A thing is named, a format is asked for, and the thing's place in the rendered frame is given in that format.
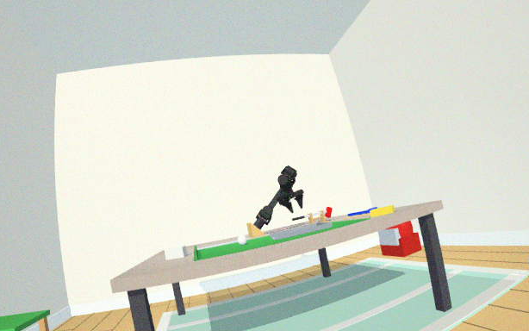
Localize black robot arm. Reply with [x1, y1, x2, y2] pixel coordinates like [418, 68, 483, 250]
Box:
[253, 165, 297, 230]

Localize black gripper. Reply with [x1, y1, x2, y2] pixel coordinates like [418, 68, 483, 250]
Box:
[279, 184, 305, 213]

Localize green rectangular mat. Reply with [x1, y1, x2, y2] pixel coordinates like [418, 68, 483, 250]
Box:
[193, 218, 370, 261]

